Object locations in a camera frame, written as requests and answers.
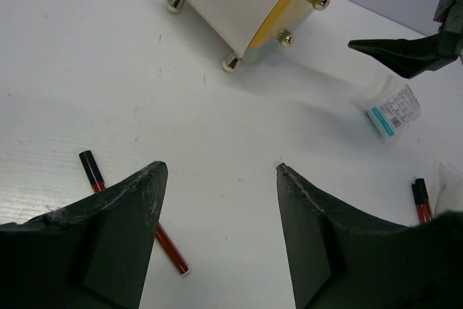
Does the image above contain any cotton pad pack teal label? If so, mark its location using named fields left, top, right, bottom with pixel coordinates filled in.
left=352, top=72, right=421, bottom=145

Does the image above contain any red lip gloss right pair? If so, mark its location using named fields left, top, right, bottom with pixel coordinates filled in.
left=412, top=183, right=429, bottom=224

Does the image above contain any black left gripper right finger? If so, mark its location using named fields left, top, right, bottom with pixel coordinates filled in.
left=276, top=164, right=462, bottom=308

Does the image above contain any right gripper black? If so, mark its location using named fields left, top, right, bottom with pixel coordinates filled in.
left=348, top=0, right=462, bottom=79

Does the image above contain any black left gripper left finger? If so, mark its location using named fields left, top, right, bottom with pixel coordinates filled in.
left=1, top=161, right=168, bottom=308

